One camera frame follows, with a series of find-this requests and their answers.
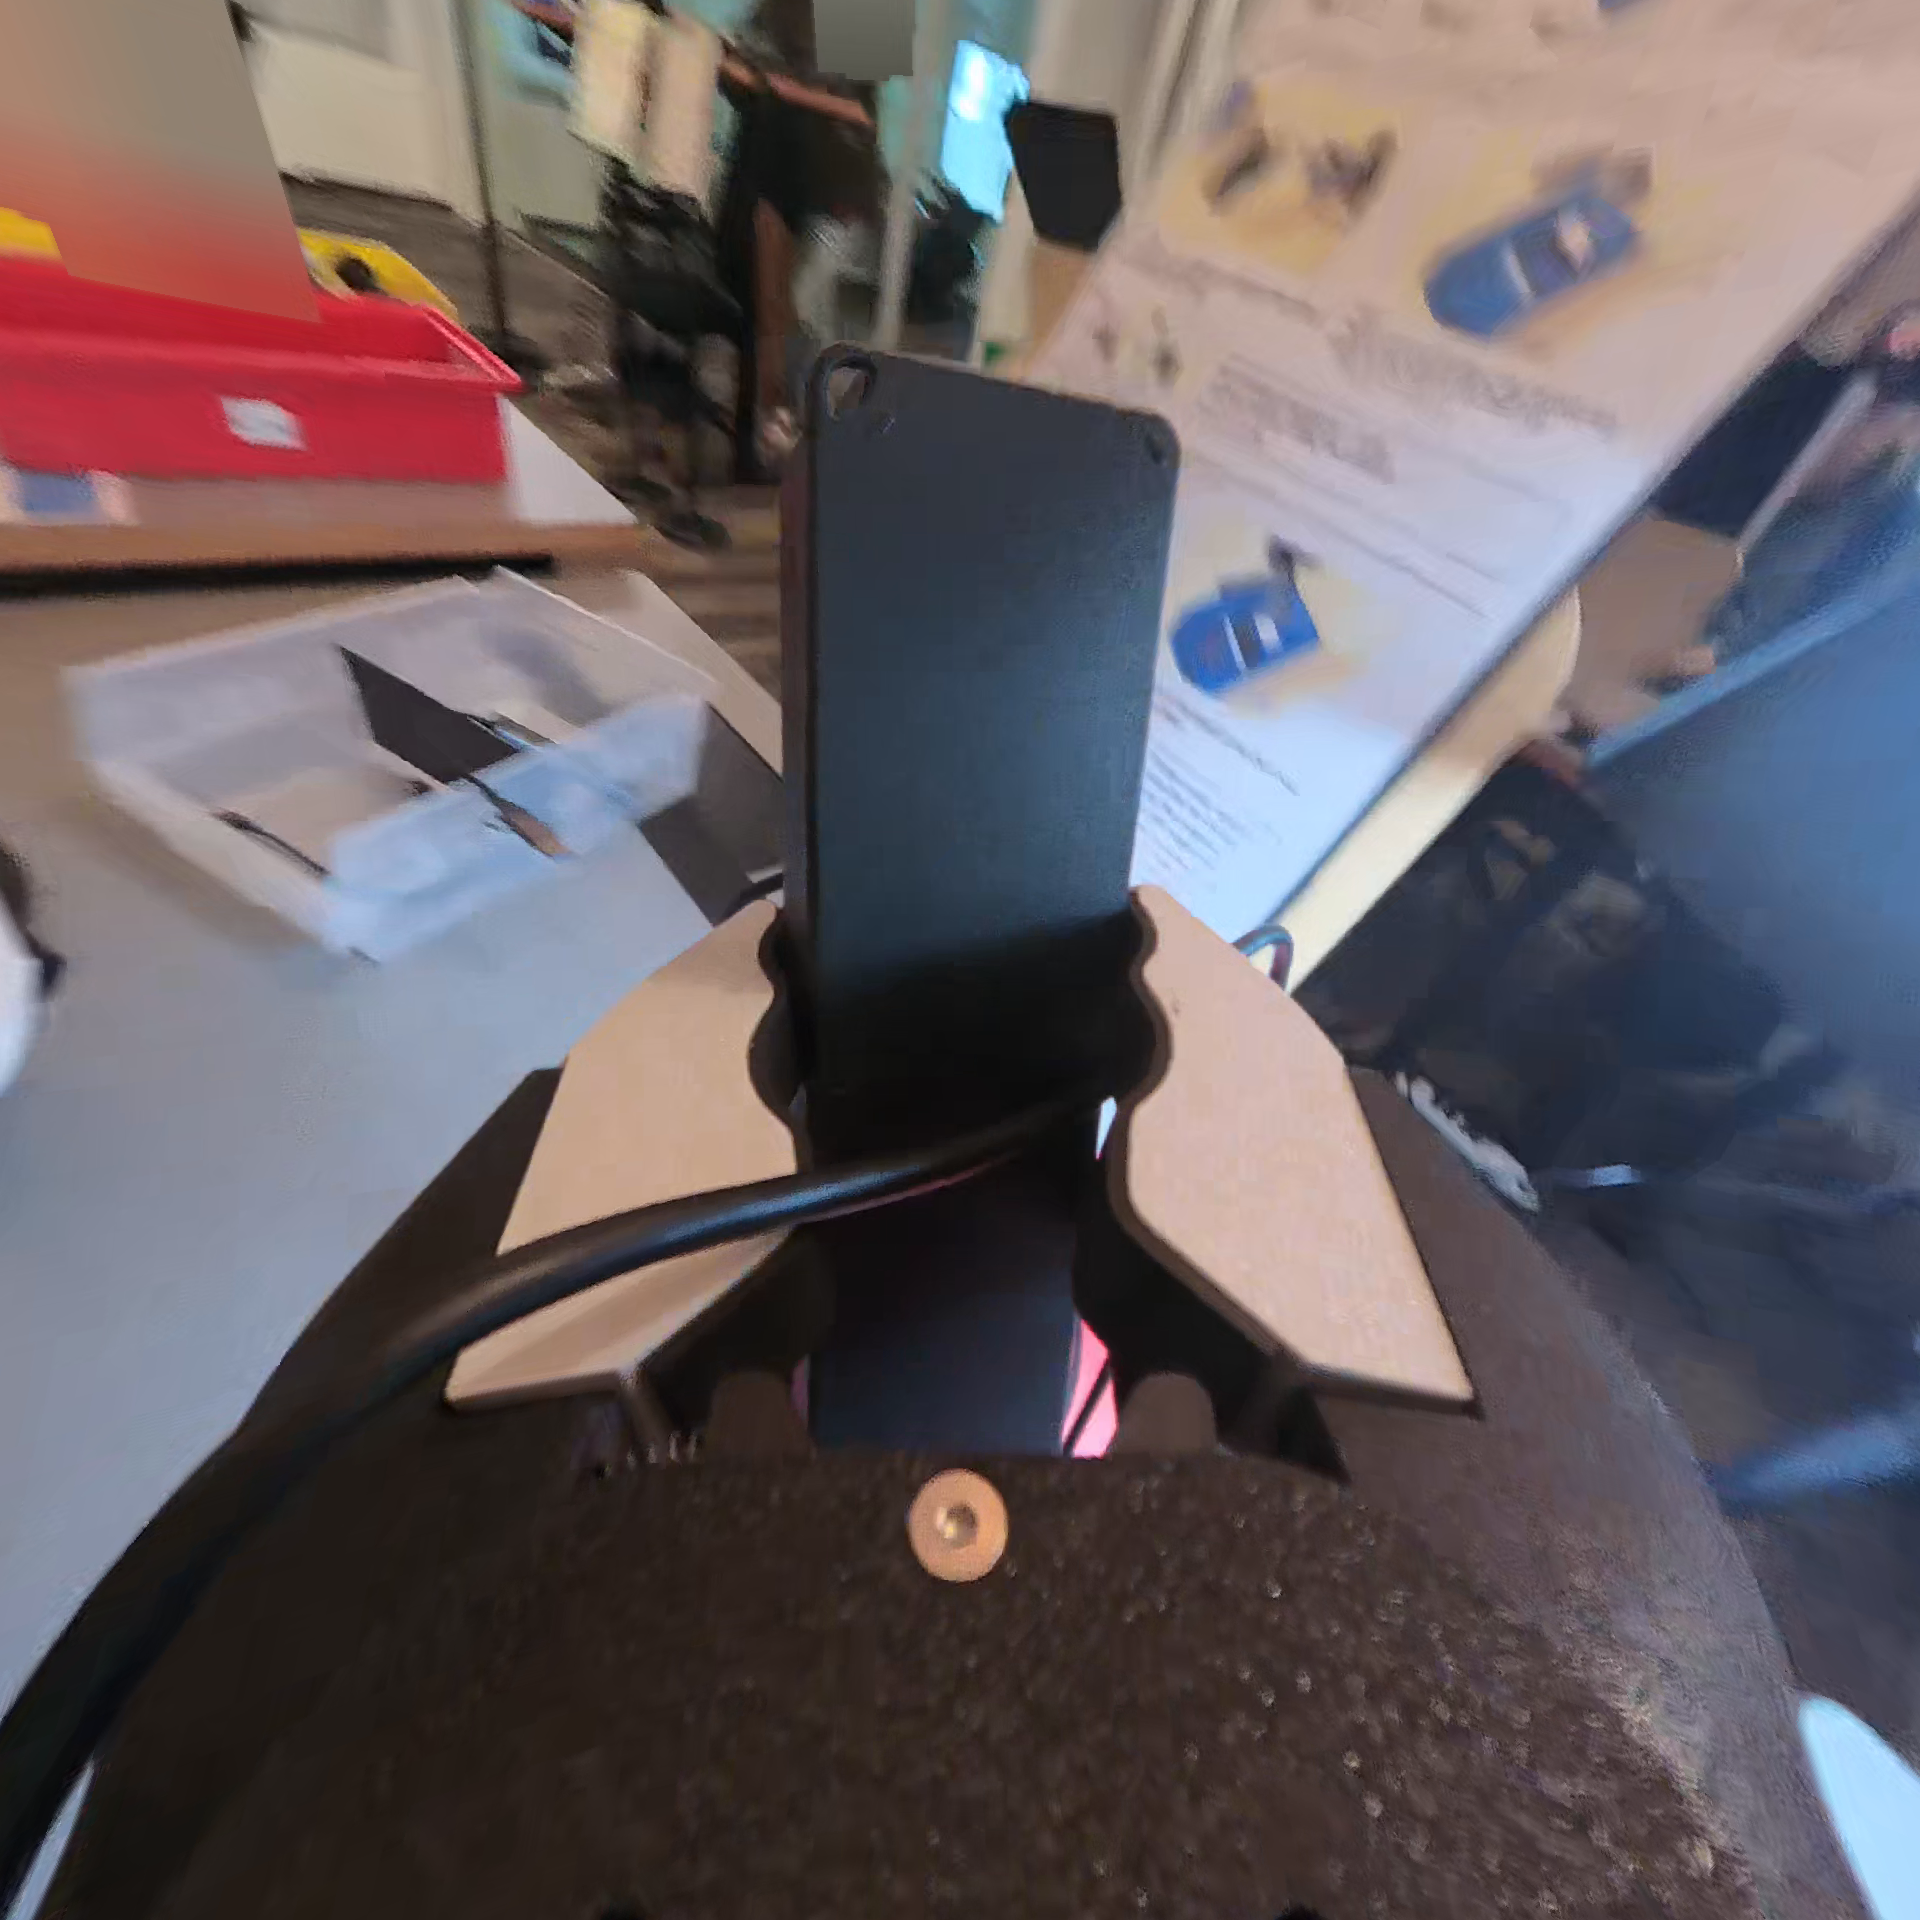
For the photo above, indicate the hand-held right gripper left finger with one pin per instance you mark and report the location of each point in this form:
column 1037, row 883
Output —
column 645, row 1096

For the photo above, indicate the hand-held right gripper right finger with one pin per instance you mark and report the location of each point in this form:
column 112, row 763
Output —
column 1275, row 1185

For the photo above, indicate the black usb hub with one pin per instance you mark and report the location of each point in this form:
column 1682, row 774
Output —
column 975, row 675

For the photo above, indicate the clear plastic box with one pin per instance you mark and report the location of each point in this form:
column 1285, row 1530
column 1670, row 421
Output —
column 225, row 721

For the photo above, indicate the white power strip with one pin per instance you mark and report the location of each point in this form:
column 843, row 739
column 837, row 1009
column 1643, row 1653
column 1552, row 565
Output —
column 1471, row 1148

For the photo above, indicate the black flat device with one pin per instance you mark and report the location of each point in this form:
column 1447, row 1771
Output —
column 422, row 721

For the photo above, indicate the white instruction poster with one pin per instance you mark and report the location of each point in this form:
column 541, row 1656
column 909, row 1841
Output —
column 1425, row 451

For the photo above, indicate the red plastic bin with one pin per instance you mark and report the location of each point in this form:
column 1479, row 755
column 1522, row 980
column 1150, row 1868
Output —
column 149, row 404

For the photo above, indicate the yellow plastic bin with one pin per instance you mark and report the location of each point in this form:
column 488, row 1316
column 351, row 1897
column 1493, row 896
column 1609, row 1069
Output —
column 376, row 269

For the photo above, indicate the cardboard box black flap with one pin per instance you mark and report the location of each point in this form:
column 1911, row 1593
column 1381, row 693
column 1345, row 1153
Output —
column 1062, row 171

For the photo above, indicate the window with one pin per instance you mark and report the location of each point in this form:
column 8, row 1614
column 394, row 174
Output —
column 984, row 134

